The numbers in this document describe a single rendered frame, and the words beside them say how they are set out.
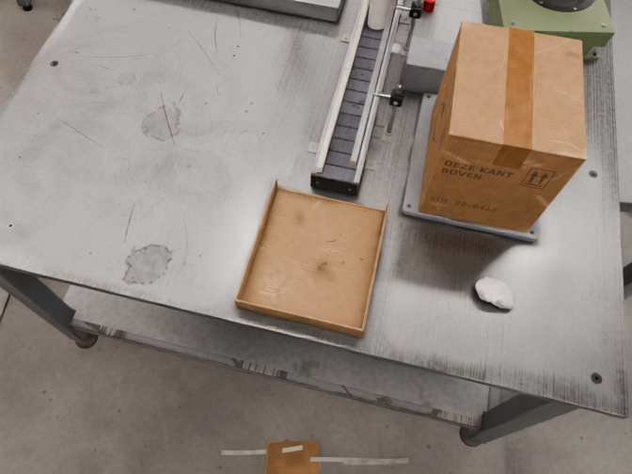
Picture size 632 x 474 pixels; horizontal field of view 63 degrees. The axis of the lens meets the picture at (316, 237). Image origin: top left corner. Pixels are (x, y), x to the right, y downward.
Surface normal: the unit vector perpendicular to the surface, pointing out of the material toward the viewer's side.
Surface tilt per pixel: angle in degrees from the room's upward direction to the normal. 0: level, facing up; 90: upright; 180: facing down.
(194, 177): 0
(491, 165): 90
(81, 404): 0
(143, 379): 0
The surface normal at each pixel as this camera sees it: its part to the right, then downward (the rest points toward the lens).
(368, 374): 0.03, -0.48
